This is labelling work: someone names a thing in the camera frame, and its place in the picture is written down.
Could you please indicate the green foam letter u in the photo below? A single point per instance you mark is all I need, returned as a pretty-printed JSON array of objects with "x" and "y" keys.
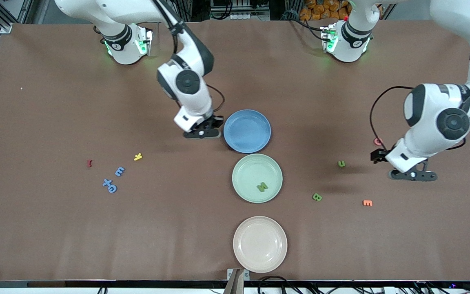
[{"x": 341, "y": 165}]

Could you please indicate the green plate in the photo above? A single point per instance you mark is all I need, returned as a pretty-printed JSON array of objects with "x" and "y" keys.
[{"x": 247, "y": 171}]

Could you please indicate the beige plate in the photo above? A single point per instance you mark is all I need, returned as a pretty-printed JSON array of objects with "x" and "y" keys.
[{"x": 260, "y": 244}]

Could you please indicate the orange bag pile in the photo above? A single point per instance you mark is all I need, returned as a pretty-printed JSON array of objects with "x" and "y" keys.
[{"x": 320, "y": 8}]

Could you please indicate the green foam letter B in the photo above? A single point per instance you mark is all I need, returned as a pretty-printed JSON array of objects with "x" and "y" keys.
[{"x": 317, "y": 197}]

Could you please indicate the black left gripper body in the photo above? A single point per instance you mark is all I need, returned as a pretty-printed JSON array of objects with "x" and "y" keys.
[{"x": 379, "y": 155}]

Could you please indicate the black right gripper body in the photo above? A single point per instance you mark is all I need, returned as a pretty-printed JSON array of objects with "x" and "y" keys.
[{"x": 216, "y": 121}]

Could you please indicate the orange foam letter m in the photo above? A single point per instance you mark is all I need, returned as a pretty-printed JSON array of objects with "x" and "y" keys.
[{"x": 367, "y": 203}]

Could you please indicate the yellow foam letter k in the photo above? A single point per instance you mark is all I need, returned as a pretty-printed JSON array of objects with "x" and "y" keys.
[{"x": 138, "y": 157}]

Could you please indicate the pink foam letter o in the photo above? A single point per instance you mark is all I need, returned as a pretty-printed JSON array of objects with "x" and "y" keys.
[{"x": 376, "y": 141}]

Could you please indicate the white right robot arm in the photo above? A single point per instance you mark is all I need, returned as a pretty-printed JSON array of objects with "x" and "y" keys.
[{"x": 186, "y": 81}]

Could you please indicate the brown table cover mat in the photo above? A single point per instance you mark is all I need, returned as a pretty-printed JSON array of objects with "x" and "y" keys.
[{"x": 178, "y": 228}]

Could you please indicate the metal table edge bracket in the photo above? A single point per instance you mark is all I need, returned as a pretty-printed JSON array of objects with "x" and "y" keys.
[{"x": 235, "y": 281}]

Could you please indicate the green foam letter N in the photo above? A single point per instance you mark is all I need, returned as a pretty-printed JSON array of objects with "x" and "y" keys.
[{"x": 262, "y": 187}]

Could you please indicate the grey power strip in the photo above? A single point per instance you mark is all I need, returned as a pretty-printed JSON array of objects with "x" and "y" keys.
[{"x": 249, "y": 16}]

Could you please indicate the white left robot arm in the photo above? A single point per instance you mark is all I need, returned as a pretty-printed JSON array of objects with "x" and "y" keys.
[{"x": 439, "y": 118}]

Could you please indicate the blue foam letter t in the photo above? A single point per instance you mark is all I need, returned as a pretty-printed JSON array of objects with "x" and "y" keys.
[{"x": 107, "y": 182}]

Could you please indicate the blue foam letter e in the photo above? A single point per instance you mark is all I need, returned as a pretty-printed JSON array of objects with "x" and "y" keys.
[{"x": 112, "y": 191}]

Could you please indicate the blue foam letter m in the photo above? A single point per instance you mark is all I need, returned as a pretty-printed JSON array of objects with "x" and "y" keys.
[{"x": 120, "y": 171}]

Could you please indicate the black table edge rail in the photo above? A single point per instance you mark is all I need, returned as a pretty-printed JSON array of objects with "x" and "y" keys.
[{"x": 96, "y": 283}]

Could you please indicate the blue plate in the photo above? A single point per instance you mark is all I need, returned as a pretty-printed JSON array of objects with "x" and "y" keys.
[{"x": 247, "y": 131}]

